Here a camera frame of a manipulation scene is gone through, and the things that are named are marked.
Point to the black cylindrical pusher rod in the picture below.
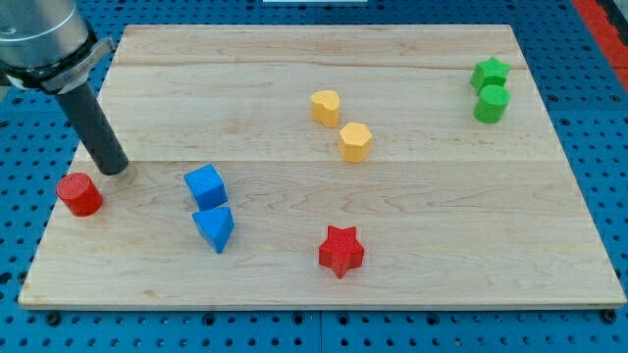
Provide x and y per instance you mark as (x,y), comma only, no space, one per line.
(86,116)

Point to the blue cube block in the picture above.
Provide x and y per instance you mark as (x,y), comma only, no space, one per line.
(206,187)

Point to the green star block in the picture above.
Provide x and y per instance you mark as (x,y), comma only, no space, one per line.
(490,72)

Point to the blue triangle block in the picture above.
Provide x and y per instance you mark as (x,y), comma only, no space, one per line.
(215,226)

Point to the yellow hexagon block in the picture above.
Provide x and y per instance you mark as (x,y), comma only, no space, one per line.
(355,142)

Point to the wooden board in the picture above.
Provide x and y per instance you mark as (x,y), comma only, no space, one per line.
(453,213)

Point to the yellow heart block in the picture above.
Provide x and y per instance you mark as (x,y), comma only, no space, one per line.
(325,107)

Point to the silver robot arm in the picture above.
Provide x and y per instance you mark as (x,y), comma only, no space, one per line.
(49,45)

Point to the red star block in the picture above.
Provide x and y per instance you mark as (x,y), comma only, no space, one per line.
(341,251)

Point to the green cylinder block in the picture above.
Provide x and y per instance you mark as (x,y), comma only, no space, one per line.
(492,103)

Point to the red cylinder block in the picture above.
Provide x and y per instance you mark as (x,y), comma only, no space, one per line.
(80,195)

